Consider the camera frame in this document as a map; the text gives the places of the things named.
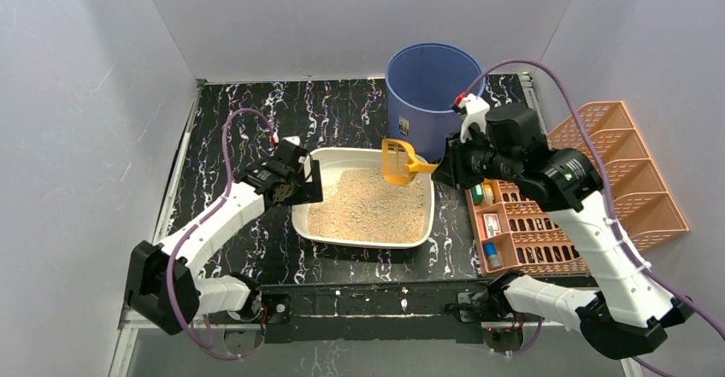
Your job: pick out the beige cat litter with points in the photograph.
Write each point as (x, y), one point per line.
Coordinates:
(362, 207)

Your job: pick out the blue capped small bottle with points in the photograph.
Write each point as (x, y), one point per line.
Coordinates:
(492, 257)

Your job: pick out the orange plastic file organizer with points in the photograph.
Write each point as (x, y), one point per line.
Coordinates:
(532, 243)

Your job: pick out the red white small box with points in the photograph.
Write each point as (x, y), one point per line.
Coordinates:
(491, 224)

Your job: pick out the white plastic litter box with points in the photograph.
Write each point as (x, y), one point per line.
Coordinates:
(335, 160)

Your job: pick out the blue plastic bucket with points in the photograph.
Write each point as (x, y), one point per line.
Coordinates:
(422, 83)

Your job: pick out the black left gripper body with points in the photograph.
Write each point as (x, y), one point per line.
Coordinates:
(303, 180)

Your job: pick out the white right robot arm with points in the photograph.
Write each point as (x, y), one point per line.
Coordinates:
(629, 314)

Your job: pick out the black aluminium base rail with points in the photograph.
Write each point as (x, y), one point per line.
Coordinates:
(462, 310)

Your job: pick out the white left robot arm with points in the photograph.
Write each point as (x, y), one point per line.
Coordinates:
(163, 282)

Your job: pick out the yellow slotted litter scoop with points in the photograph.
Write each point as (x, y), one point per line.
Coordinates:
(400, 164)

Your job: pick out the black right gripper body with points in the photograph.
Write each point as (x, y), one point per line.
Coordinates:
(453, 161)

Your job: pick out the green yellow small container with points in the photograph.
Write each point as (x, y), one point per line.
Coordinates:
(482, 195)

